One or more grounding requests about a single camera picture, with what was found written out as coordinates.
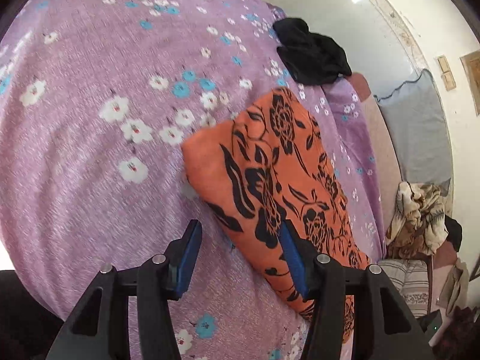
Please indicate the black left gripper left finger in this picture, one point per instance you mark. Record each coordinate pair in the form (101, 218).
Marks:
(97, 327)

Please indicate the orange black floral garment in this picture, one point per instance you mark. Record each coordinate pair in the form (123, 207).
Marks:
(264, 168)

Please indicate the striped grey pillow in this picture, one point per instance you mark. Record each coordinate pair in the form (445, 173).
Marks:
(410, 278)

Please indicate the beige leaf pattern blanket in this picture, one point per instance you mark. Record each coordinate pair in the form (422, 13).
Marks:
(417, 227)

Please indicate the purple floral bedsheet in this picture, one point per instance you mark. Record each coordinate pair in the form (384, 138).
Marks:
(97, 98)

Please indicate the black crumpled garment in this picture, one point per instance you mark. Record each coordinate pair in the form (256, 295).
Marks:
(311, 59)

